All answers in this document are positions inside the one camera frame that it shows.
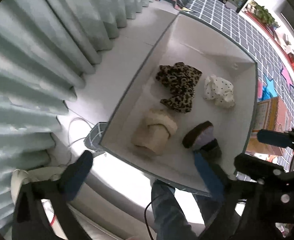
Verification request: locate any white polka dot cloth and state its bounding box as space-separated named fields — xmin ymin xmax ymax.
xmin=203 ymin=75 xmax=235 ymax=108

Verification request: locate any grey grid play mat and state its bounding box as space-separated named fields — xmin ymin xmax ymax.
xmin=176 ymin=0 xmax=294 ymax=129

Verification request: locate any pink patterned cardboard box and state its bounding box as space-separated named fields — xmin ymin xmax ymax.
xmin=246 ymin=96 xmax=293 ymax=156

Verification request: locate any white round base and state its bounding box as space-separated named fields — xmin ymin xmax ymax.
xmin=11 ymin=166 xmax=64 ymax=205

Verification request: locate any black cable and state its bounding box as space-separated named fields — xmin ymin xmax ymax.
xmin=143 ymin=183 xmax=172 ymax=240

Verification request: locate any pink star mat patch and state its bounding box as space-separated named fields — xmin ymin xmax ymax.
xmin=281 ymin=66 xmax=294 ymax=88

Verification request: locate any potted green plant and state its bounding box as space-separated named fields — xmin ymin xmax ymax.
xmin=246 ymin=0 xmax=279 ymax=29

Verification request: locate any white cable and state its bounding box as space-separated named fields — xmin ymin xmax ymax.
xmin=67 ymin=117 xmax=97 ymax=156

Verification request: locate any blue star mat patch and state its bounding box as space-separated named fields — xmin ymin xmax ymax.
xmin=261 ymin=75 xmax=278 ymax=101

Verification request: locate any white storage box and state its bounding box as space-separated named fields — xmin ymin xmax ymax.
xmin=100 ymin=14 xmax=258 ymax=194

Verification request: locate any leopard print cloth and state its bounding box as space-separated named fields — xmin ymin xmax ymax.
xmin=155 ymin=62 xmax=202 ymax=114

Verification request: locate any beige fleece slipper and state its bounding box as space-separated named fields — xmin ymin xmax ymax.
xmin=131 ymin=109 xmax=178 ymax=155

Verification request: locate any person's jeans leg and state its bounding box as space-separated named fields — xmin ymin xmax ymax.
xmin=151 ymin=180 xmax=221 ymax=240

